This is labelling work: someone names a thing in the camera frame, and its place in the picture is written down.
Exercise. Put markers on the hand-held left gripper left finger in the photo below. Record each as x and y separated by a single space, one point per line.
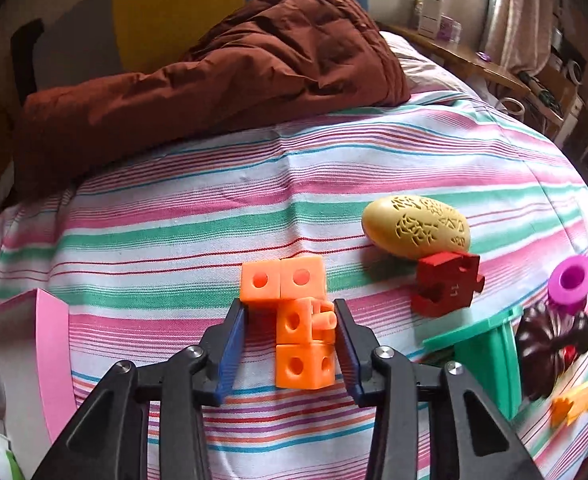
231 355

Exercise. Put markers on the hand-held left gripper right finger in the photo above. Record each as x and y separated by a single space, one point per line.
350 355

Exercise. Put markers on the small orange toy piece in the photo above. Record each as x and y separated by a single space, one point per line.
576 402

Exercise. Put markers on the orange linked cube blocks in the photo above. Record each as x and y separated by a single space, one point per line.
299 365

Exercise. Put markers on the red puzzle piece block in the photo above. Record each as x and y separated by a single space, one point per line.
443 285

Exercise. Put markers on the green plastic toy piece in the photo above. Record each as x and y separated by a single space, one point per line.
493 360

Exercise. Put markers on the pink cardboard box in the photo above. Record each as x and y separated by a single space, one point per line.
54 350

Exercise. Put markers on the dark brown ridged toy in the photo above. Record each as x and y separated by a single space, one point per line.
543 350

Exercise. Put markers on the yellow carved egg toy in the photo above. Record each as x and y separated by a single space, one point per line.
388 225

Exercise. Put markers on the white and green plastic toy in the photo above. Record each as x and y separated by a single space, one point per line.
1 455

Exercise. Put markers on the brown quilted blanket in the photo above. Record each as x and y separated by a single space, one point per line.
224 75

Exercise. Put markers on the pale pink pillow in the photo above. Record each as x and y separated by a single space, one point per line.
423 70

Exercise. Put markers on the wooden desk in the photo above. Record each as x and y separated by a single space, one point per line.
468 60

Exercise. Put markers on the cluttered wooden shelf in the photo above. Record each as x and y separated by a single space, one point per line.
553 95

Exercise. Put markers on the small purple item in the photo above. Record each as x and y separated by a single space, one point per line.
483 55

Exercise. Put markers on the purple box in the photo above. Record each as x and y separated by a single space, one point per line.
448 30

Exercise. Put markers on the white carton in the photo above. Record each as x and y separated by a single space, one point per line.
431 15

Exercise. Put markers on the yellow blue grey headboard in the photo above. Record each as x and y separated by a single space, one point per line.
174 5

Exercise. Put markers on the beige curtain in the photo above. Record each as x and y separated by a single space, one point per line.
518 10

